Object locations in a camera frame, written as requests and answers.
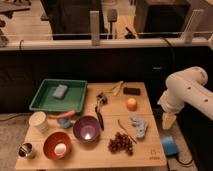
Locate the thin metal fork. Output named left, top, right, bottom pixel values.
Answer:
left=117, top=119, right=137, bottom=144

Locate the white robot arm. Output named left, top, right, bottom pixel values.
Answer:
left=157, top=66, right=213, bottom=130

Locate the blue crumpled cloth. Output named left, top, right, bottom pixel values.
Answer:
left=130, top=116, right=148, bottom=139

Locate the blue box on floor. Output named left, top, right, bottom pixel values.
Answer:
left=161, top=136, right=179, bottom=157

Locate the orange fruit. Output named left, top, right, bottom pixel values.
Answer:
left=126, top=98, right=137, bottom=111

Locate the black rectangular block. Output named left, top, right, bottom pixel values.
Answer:
left=123, top=87, right=141, bottom=95

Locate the wooden table board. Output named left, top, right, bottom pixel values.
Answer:
left=15, top=82, right=166, bottom=171

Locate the bunch of red grapes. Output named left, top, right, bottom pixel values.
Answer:
left=108, top=132, right=133, bottom=156

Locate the purple bowl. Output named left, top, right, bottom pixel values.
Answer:
left=73, top=116, right=100, bottom=142

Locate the orange carrot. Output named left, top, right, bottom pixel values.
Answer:
left=48, top=110, right=76, bottom=119

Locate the blue toy piece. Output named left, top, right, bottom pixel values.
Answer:
left=57, top=119, right=72, bottom=129

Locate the blue-grey sponge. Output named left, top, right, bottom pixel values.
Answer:
left=52, top=84, right=68, bottom=99

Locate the white egg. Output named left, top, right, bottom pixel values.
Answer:
left=54, top=143, right=66, bottom=155

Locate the green plastic tray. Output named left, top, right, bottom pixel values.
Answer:
left=29, top=79, right=87, bottom=113

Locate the red bowl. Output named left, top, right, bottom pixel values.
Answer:
left=43, top=132, right=72, bottom=160

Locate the white paper cup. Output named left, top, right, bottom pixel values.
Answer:
left=29, top=111, right=48, bottom=133

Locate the small metal cup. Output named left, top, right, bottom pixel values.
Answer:
left=18, top=143, right=35, bottom=159

